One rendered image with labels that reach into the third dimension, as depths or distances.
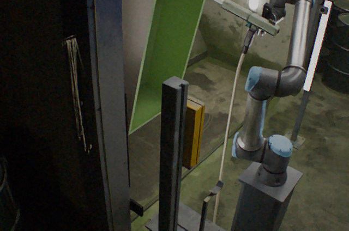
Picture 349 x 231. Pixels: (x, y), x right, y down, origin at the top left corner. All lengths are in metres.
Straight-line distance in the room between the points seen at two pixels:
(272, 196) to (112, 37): 1.28
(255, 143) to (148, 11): 0.97
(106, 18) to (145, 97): 1.72
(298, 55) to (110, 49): 0.84
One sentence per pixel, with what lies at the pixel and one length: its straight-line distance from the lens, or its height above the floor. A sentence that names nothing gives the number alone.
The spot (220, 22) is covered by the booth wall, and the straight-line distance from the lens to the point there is 4.54.
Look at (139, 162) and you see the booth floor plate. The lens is 3.12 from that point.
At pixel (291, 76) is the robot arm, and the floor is 1.45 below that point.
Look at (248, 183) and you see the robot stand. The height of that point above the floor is 0.64.
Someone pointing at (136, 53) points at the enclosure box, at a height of 1.17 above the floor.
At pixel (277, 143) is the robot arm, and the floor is 0.91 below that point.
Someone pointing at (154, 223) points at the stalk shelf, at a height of 0.79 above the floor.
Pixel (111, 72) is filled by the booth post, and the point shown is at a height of 1.43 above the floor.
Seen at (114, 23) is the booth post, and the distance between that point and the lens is 1.48.
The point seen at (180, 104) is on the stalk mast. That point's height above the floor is 1.58.
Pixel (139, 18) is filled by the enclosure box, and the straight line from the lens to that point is 2.20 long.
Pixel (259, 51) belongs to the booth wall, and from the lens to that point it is 4.37.
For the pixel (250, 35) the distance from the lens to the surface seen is 1.78.
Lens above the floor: 2.18
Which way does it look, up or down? 34 degrees down
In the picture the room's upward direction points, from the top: 3 degrees clockwise
